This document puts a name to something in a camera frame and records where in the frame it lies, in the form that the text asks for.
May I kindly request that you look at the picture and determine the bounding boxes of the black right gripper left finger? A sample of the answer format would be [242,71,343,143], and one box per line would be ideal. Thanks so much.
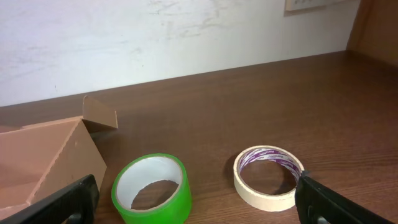
[1,174,99,224]

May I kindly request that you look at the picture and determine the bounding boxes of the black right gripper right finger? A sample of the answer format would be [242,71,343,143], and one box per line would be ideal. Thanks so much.
[295,170,393,224]

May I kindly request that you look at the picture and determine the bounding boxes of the beige masking tape roll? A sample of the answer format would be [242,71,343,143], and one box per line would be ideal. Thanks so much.
[233,146,305,212]

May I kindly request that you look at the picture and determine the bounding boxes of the green tape roll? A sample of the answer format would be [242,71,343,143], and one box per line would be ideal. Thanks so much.
[111,153,192,224]

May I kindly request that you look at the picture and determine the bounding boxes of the brown cardboard box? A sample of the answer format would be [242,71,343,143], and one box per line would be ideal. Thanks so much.
[1,96,118,219]

